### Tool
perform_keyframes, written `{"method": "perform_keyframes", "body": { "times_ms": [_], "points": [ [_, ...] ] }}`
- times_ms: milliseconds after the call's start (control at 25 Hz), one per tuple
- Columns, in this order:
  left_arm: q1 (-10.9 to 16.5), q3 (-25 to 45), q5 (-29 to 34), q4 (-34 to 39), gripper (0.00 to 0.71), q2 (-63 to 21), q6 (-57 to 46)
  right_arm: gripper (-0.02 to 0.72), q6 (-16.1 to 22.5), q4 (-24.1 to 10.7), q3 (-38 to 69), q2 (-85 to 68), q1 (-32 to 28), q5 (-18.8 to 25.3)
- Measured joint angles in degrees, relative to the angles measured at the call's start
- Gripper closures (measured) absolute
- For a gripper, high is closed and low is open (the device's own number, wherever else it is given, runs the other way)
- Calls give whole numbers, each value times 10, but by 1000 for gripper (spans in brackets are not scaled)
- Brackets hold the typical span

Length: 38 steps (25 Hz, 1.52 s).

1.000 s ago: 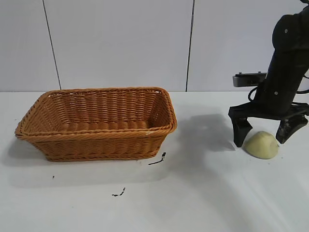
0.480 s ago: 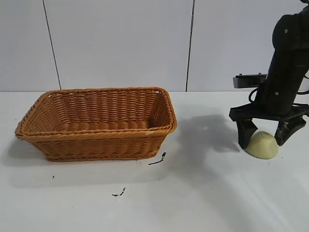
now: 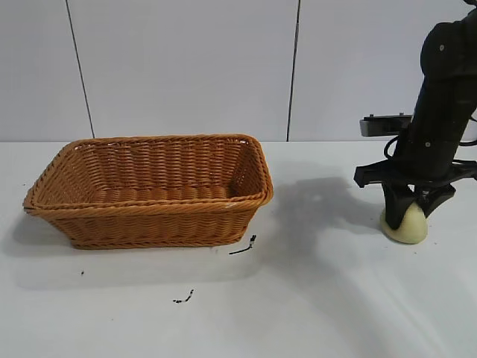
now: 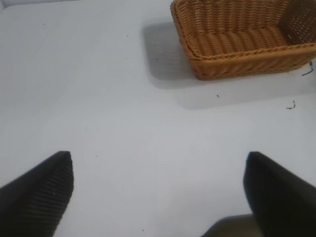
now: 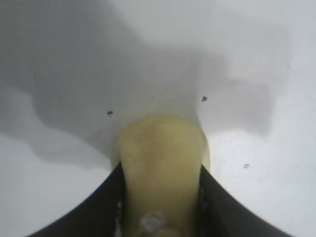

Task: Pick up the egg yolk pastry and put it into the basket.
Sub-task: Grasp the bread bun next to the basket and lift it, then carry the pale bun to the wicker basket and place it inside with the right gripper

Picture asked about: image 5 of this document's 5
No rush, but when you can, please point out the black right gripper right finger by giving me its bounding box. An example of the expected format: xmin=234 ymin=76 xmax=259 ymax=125
xmin=198 ymin=164 xmax=291 ymax=237

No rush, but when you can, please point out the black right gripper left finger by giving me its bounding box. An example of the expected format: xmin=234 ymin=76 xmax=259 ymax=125
xmin=32 ymin=160 xmax=125 ymax=237

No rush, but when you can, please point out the pale yellow egg yolk pastry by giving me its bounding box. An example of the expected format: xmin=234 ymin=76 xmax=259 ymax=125
xmin=112 ymin=113 xmax=210 ymax=237

